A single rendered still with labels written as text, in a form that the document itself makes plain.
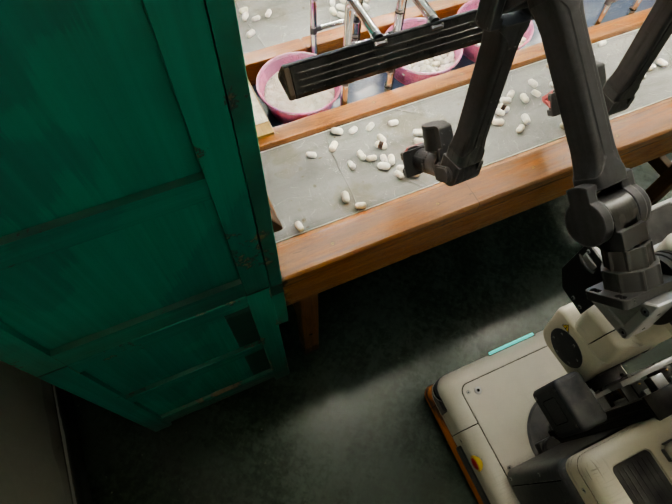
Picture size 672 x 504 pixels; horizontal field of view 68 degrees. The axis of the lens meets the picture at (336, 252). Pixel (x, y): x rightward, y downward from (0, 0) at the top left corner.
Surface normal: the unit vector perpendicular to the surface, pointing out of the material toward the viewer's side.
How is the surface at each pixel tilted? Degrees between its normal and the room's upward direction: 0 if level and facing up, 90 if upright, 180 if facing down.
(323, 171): 0
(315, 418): 0
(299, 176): 0
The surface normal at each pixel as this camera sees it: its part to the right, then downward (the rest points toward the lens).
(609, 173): 0.36, 0.04
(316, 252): 0.03, -0.46
